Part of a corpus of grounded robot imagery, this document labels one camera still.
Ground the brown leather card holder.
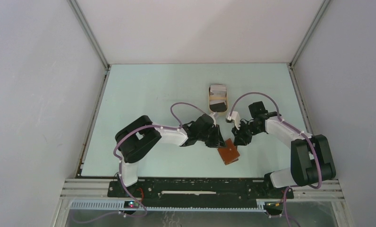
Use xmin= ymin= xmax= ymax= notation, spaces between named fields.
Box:
xmin=217 ymin=139 xmax=240 ymax=165

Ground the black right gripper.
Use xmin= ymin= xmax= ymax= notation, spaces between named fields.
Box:
xmin=231 ymin=119 xmax=263 ymax=146

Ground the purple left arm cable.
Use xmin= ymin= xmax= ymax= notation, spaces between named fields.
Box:
xmin=112 ymin=102 xmax=207 ymax=185

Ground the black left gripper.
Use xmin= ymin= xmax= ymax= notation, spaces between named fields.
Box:
xmin=197 ymin=124 xmax=226 ymax=148

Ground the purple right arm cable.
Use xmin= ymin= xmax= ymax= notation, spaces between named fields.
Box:
xmin=229 ymin=91 xmax=323 ymax=190

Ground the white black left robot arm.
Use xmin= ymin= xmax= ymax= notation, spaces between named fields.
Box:
xmin=113 ymin=114 xmax=227 ymax=197

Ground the aluminium frame rail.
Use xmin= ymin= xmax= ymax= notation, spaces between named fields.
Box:
xmin=60 ymin=178 xmax=344 ymax=212

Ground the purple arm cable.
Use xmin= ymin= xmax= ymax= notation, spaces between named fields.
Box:
xmin=112 ymin=102 xmax=207 ymax=185
xmin=229 ymin=91 xmax=323 ymax=190

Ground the black card in tray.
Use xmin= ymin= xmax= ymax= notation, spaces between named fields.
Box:
xmin=209 ymin=102 xmax=228 ymax=113

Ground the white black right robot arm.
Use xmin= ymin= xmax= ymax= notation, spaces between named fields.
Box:
xmin=226 ymin=101 xmax=336 ymax=198

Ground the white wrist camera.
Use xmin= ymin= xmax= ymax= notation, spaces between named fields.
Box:
xmin=226 ymin=111 xmax=241 ymax=130
xmin=208 ymin=112 xmax=219 ymax=126

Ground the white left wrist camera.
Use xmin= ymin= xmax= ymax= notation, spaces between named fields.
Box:
xmin=208 ymin=112 xmax=219 ymax=126

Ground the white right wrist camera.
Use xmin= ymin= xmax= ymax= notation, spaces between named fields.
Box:
xmin=226 ymin=111 xmax=241 ymax=130

